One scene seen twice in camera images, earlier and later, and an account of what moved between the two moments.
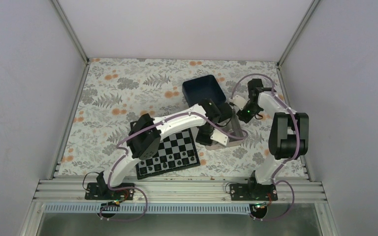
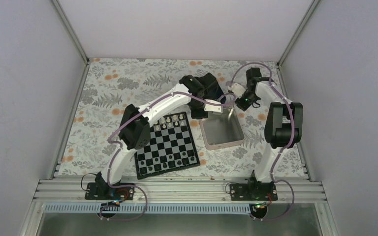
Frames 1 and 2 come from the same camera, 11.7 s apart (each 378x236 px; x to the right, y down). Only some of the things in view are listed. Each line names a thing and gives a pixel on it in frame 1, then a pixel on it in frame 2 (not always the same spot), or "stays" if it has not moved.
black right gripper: [245, 118] -> [243, 106]
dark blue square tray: [195, 90] stays
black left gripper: [199, 139] -> [195, 115]
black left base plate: [101, 191] stays
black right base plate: [250, 191] stays
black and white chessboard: [176, 152] stays
